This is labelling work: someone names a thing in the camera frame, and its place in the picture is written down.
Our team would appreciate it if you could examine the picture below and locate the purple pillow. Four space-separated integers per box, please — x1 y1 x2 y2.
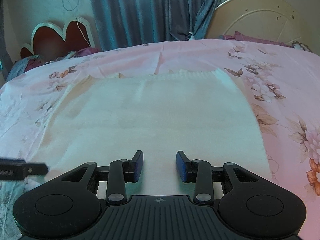
219 31 290 47

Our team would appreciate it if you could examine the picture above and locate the blue grey curtain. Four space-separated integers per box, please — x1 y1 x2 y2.
91 0 219 50

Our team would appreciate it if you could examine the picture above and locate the red heart-shaped headboard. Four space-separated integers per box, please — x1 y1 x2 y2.
20 17 95 61

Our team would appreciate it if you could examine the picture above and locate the cream white knit garment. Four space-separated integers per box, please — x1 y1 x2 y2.
32 69 272 195

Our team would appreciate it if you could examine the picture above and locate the pile of bedding left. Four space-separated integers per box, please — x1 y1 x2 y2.
6 48 100 81

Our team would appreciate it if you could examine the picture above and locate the patterned cushion right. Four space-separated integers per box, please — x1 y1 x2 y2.
292 41 312 53

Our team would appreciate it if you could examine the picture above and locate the cream round headboard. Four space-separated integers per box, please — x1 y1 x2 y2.
206 0 311 46

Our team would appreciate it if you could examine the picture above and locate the white pump bottle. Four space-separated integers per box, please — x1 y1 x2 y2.
189 32 195 41

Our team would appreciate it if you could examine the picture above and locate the pink floral bed sheet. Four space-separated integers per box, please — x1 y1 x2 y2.
1 40 319 239

